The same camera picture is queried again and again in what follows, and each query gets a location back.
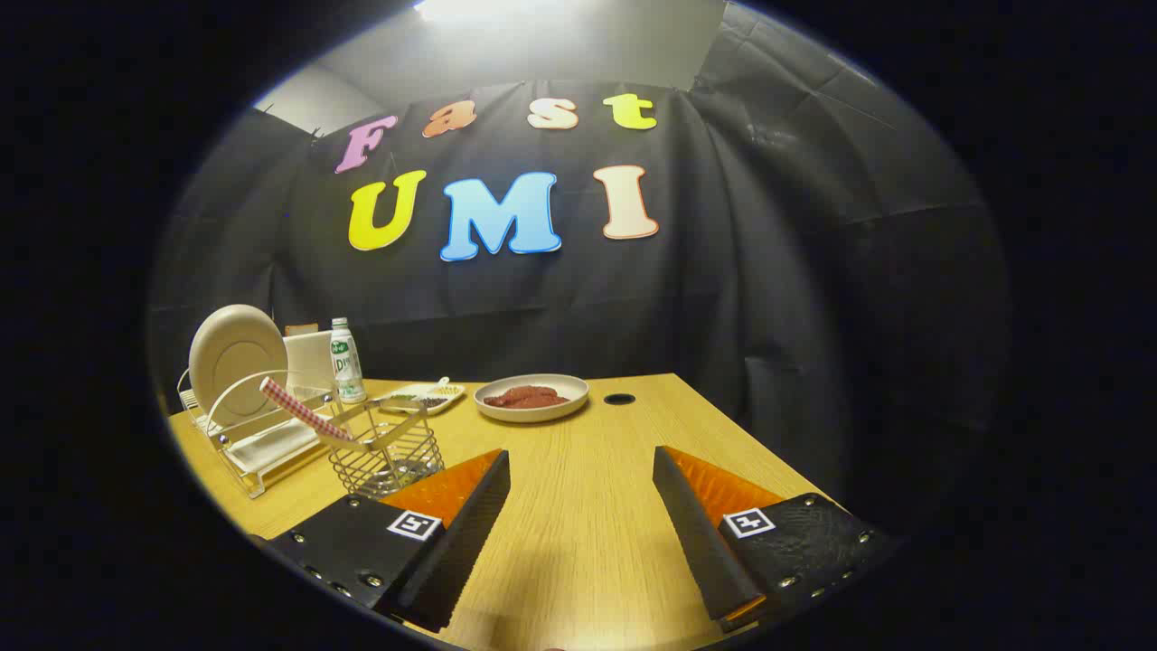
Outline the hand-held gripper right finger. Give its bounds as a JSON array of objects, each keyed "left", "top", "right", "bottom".
[{"left": 653, "top": 445, "right": 900, "bottom": 634}]

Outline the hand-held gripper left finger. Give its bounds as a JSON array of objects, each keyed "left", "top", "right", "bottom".
[{"left": 267, "top": 448, "right": 512, "bottom": 634}]

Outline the metal wire basket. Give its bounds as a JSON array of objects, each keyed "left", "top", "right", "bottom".
[{"left": 325, "top": 398, "right": 446, "bottom": 500}]

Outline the red checkered handle spoon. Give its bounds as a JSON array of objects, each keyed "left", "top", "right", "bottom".
[{"left": 259, "top": 377, "right": 358, "bottom": 446}]

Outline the white wire dish rack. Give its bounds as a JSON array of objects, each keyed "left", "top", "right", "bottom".
[{"left": 176, "top": 366, "right": 362, "bottom": 500}]

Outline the beige round plate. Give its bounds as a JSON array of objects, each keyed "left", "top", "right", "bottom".
[{"left": 188, "top": 304, "right": 290, "bottom": 428}]

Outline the beige plate holding meat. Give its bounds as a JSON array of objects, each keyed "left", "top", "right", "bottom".
[{"left": 474, "top": 373, "right": 590, "bottom": 423}]

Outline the white divided tray of beans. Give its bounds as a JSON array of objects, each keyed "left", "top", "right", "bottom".
[{"left": 378, "top": 377, "right": 466, "bottom": 415}]

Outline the white bottle with green label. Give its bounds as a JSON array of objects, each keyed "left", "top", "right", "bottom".
[{"left": 329, "top": 317, "right": 367, "bottom": 404}]

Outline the white toaster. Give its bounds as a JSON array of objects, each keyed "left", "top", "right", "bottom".
[{"left": 283, "top": 324, "right": 340, "bottom": 392}]

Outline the black backdrop cloth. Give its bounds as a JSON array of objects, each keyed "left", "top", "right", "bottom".
[{"left": 149, "top": 0, "right": 1013, "bottom": 534}]

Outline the ceiling light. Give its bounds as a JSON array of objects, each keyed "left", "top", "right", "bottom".
[{"left": 411, "top": 0, "right": 588, "bottom": 24}]

